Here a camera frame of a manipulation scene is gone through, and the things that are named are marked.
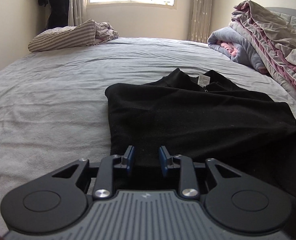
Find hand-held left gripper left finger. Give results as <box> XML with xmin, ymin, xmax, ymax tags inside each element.
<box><xmin>50</xmin><ymin>145</ymin><xmax>135</xmax><ymax>200</ymax></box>

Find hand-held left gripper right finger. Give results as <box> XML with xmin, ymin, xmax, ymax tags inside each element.
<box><xmin>158</xmin><ymin>145</ymin><xmax>241</xmax><ymax>199</ymax></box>

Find black zip jacket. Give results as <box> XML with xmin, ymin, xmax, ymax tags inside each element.
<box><xmin>105</xmin><ymin>68</ymin><xmax>296</xmax><ymax>233</ymax></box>

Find beige and pink quilt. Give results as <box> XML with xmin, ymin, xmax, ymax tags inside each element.
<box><xmin>229</xmin><ymin>0</ymin><xmax>296</xmax><ymax>106</ymax></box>

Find blue-grey folded quilt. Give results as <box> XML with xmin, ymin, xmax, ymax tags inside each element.
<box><xmin>207</xmin><ymin>26</ymin><xmax>269</xmax><ymax>74</ymax></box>

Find bed with grey sheet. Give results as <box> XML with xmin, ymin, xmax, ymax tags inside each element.
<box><xmin>0</xmin><ymin>37</ymin><xmax>296</xmax><ymax>230</ymax></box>

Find grey padded headboard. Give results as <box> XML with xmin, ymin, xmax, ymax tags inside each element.
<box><xmin>264</xmin><ymin>7</ymin><xmax>296</xmax><ymax>35</ymax></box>

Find crumpled striped cloth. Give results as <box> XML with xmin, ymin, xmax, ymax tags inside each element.
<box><xmin>95</xmin><ymin>22</ymin><xmax>120</xmax><ymax>43</ymax></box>

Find striped pillow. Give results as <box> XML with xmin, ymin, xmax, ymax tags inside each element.
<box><xmin>28</xmin><ymin>19</ymin><xmax>97</xmax><ymax>53</ymax></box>

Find star-patterned curtain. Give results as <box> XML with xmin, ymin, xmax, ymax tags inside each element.
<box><xmin>68</xmin><ymin>0</ymin><xmax>89</xmax><ymax>27</ymax></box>
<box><xmin>187</xmin><ymin>0</ymin><xmax>214</xmax><ymax>43</ymax></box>

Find hanging dark clothing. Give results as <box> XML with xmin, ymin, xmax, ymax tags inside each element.
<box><xmin>37</xmin><ymin>0</ymin><xmax>70</xmax><ymax>30</ymax></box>

